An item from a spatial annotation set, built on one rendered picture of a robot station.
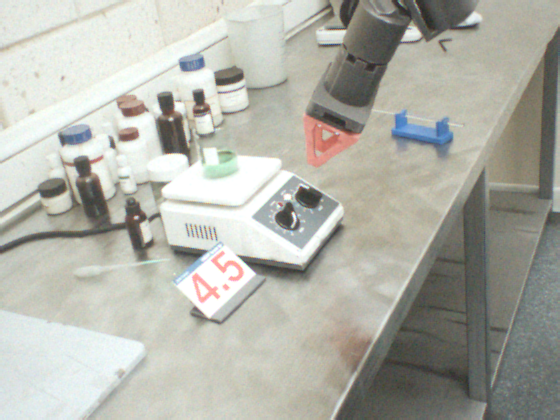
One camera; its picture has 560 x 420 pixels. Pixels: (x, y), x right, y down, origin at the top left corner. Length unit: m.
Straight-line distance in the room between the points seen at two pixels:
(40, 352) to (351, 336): 0.33
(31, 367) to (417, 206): 0.51
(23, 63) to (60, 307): 0.48
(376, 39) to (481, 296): 0.80
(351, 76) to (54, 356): 0.43
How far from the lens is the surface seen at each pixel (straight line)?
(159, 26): 1.47
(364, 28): 0.73
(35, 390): 0.74
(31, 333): 0.83
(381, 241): 0.86
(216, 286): 0.79
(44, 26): 1.24
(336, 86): 0.76
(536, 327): 1.94
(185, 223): 0.87
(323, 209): 0.87
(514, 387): 1.77
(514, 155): 2.40
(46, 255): 1.00
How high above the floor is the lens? 1.20
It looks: 27 degrees down
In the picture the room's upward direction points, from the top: 9 degrees counter-clockwise
